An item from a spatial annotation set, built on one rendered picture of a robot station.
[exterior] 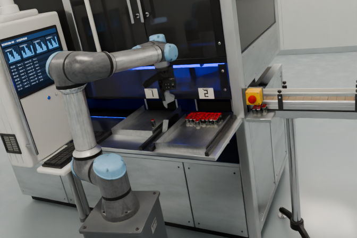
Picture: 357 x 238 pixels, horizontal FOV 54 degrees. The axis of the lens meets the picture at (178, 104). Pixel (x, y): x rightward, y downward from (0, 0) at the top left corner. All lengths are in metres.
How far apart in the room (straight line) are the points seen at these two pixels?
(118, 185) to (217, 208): 1.00
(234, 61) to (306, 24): 4.66
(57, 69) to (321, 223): 1.90
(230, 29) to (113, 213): 0.97
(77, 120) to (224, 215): 1.20
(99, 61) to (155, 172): 1.19
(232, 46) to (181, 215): 1.19
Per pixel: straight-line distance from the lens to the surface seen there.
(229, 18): 1.72
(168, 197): 2.36
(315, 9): 6.31
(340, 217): 2.61
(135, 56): 1.37
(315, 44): 6.42
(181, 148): 1.61
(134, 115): 2.11
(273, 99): 1.93
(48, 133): 2.10
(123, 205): 1.42
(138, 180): 2.41
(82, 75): 1.26
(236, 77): 1.78
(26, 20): 2.04
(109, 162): 1.36
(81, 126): 1.40
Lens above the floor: 1.63
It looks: 20 degrees down
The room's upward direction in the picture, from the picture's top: 10 degrees counter-clockwise
